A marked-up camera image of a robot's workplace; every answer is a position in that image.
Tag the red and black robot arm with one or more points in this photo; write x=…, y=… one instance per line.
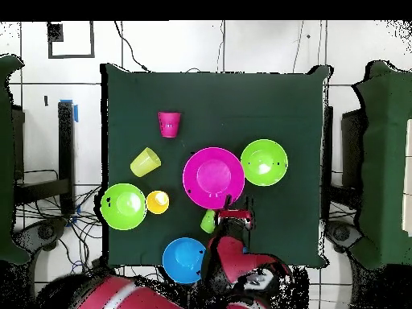
x=235, y=257

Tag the pale yellow translucent cup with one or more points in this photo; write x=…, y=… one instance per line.
x=145, y=162

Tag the large blue plastic bowl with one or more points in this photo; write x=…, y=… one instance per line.
x=183, y=260

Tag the green plastic cup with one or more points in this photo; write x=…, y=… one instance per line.
x=208, y=222

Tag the red plastic cup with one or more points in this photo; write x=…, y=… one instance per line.
x=169, y=125

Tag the grey pedestal foot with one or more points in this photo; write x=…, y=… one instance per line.
x=341, y=233
x=45, y=231

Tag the green plastic bowl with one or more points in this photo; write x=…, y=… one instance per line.
x=264, y=162
x=123, y=206

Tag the large pink plastic bowl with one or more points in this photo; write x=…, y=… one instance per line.
x=213, y=178

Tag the black stand post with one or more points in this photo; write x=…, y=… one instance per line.
x=66, y=154
x=328, y=161

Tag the dark green tablecloth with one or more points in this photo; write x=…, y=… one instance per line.
x=209, y=103

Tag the neighbouring green cloth table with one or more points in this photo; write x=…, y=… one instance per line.
x=383, y=177
x=6, y=161

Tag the orange-yellow plastic cup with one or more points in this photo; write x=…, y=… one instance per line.
x=157, y=202

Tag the black floor power box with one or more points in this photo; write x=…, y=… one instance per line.
x=101, y=265

